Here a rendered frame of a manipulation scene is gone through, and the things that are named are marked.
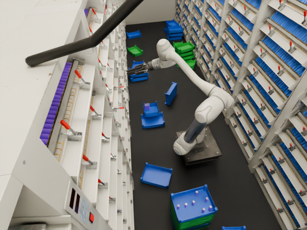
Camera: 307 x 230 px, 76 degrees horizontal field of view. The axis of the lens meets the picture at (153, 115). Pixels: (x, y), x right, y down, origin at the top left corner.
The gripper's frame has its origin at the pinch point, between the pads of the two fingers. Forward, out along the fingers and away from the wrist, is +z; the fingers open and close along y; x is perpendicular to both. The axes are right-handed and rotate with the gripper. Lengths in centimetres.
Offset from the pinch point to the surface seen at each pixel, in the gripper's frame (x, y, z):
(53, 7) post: -74, 54, 9
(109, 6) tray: -31, -80, 8
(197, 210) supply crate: 71, 99, -24
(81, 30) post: -64, 59, 1
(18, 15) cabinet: -77, 58, 21
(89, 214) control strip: -36, 124, 5
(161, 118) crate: 108, -35, -7
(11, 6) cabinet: -78, 45, 29
